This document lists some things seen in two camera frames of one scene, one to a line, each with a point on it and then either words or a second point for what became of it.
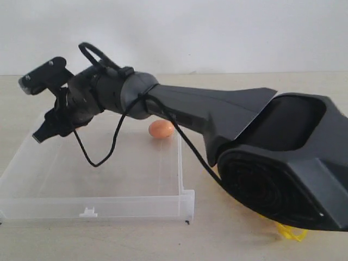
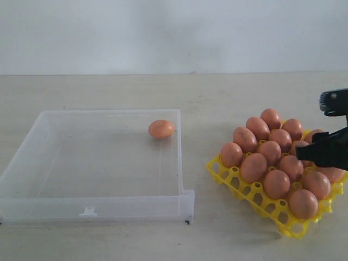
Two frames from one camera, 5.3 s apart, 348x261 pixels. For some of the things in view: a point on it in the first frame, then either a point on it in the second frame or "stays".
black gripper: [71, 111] -> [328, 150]
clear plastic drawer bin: [141, 179] stays
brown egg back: [161, 129] stays
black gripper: [52, 75] -> [334, 103]
